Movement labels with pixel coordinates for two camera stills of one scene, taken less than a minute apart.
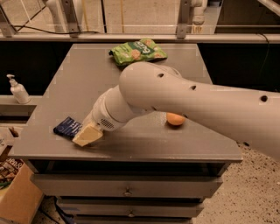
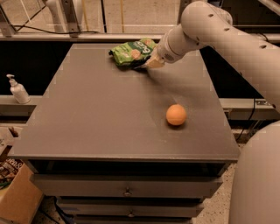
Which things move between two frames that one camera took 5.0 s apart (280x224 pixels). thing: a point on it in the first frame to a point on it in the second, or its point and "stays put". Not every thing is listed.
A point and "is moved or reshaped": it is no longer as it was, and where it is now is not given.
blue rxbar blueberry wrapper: (68, 127) is moved or reshaped
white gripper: (98, 118) to (164, 52)
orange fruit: (174, 119) stays put
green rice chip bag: (140, 51) stays put
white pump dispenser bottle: (18, 90) stays put
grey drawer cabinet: (147, 171) stays put
